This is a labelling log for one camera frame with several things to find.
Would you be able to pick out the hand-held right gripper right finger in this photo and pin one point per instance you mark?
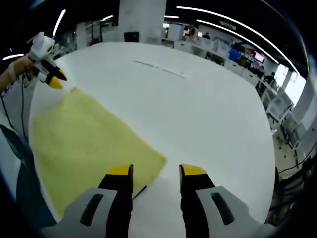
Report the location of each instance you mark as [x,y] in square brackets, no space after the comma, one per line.
[195,182]

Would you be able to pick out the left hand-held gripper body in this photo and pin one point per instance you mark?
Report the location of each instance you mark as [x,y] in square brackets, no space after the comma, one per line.
[42,47]

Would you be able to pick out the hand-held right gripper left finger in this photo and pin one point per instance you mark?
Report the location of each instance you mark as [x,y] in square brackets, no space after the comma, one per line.
[116,183]

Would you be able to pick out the yellow blue grey garment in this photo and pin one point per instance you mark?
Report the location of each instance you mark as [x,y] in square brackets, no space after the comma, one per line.
[86,138]

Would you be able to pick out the person's left hand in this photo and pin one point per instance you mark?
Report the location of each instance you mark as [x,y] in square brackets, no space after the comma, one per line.
[26,67]

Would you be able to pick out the person's blue trousers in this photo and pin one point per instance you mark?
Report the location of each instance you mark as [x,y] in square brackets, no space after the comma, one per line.
[32,198]

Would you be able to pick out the person in white clothing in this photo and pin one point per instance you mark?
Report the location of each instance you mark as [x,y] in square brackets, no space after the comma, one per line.
[8,173]

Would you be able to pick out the wide white square pillar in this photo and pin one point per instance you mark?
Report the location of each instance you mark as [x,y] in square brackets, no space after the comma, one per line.
[142,17]

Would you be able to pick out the white cabinet row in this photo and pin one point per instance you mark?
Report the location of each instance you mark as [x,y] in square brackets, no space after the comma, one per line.
[210,52]

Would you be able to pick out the blue storage bin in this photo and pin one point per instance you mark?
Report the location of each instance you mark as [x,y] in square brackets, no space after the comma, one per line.
[235,54]

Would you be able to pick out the ceiling light strip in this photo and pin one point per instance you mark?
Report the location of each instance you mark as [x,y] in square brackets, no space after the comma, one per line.
[237,37]
[237,23]

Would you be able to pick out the black wall panel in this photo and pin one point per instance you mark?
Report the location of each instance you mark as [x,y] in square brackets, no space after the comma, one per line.
[131,37]

